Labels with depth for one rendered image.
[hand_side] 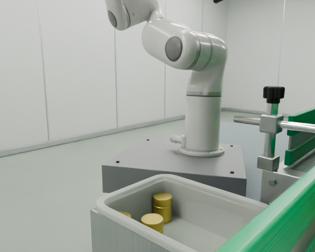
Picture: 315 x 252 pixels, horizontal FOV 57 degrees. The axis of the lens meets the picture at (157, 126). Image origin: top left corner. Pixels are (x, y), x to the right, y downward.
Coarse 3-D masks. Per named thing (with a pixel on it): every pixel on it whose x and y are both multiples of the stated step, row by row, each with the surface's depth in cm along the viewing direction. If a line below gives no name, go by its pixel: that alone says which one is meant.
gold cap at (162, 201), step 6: (162, 192) 53; (156, 198) 50; (162, 198) 50; (168, 198) 50; (156, 204) 50; (162, 204) 50; (168, 204) 50; (156, 210) 51; (162, 210) 50; (168, 210) 51; (162, 216) 50; (168, 216) 51
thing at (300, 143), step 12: (312, 108) 52; (288, 120) 45; (300, 120) 46; (312, 120) 52; (288, 132) 45; (300, 132) 48; (288, 144) 46; (300, 144) 49; (312, 144) 54; (288, 156) 45; (300, 156) 49
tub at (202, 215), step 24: (120, 192) 47; (144, 192) 51; (168, 192) 54; (192, 192) 50; (216, 192) 47; (120, 216) 39; (192, 216) 51; (216, 216) 47; (240, 216) 44; (168, 240) 34; (192, 240) 46; (216, 240) 46
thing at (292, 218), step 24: (312, 168) 21; (288, 192) 17; (312, 192) 19; (264, 216) 14; (288, 216) 15; (312, 216) 20; (240, 240) 12; (264, 240) 13; (288, 240) 16; (312, 240) 22
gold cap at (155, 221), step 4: (144, 216) 44; (148, 216) 44; (152, 216) 44; (156, 216) 44; (160, 216) 44; (144, 220) 43; (148, 220) 43; (152, 220) 43; (156, 220) 43; (160, 220) 43; (144, 224) 43; (148, 224) 42; (152, 224) 42; (156, 224) 42; (160, 224) 43; (152, 228) 42; (156, 228) 42; (160, 228) 43; (160, 232) 43
